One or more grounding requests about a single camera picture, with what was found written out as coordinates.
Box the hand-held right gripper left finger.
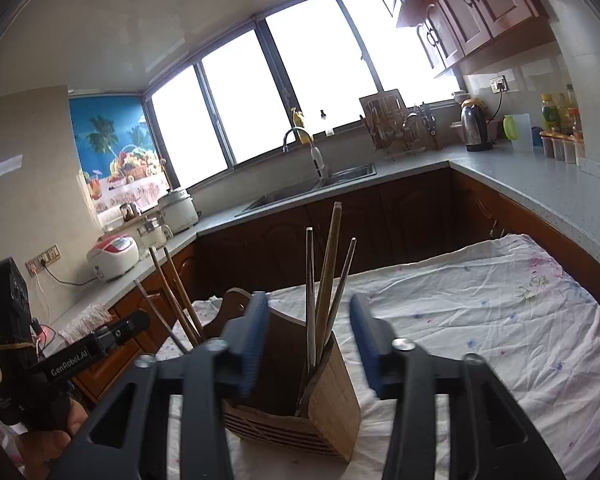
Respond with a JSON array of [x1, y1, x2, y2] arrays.
[[47, 291, 271, 480]]

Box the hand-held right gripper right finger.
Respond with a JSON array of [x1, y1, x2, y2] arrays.
[[349, 292, 567, 480]]

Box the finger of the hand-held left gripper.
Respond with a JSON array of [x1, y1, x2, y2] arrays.
[[94, 310, 151, 357]]

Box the wooden utensil holder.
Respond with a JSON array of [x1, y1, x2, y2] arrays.
[[202, 287, 362, 464]]

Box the dish rack with utensils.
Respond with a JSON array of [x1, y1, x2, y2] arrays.
[[358, 88, 444, 155]]

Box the person's left hand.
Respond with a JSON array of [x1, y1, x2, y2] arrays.
[[15, 397, 89, 480]]

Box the white fringed towel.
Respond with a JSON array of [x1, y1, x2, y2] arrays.
[[57, 302, 119, 345]]

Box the white and red rice cooker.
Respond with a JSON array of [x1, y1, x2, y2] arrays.
[[85, 233, 141, 282]]

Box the small pot with glass lid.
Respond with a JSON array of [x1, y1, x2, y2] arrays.
[[137, 216, 174, 252]]

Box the white floral tablecloth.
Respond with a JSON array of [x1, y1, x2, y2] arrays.
[[155, 233, 600, 480]]

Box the white round cooker pot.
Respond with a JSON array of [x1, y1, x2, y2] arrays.
[[157, 187, 201, 235]]

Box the steel kitchen sink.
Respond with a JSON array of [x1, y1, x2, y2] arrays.
[[234, 162, 379, 219]]

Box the chrome kitchen faucet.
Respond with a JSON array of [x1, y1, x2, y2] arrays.
[[282, 127, 331, 182]]

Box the steel electric kettle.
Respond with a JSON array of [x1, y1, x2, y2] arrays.
[[459, 99, 497, 153]]

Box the clear pitcher with green lid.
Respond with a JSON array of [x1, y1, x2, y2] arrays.
[[502, 113, 536, 154]]

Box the kitchen window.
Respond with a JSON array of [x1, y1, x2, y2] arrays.
[[139, 0, 462, 190]]

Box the row of white spice jars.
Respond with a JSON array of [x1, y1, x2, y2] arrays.
[[539, 131, 587, 166]]

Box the yellow oil bottles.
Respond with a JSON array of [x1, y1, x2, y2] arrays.
[[539, 84, 582, 136]]

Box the black power cable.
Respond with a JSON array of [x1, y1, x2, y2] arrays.
[[40, 261, 90, 287]]

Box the wall power socket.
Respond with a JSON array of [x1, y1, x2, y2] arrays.
[[25, 244, 62, 276]]

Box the palm and fruit wall poster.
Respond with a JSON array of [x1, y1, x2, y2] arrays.
[[68, 97, 174, 217]]

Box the wooden wall cabinets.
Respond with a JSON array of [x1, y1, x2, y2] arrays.
[[354, 0, 557, 79]]

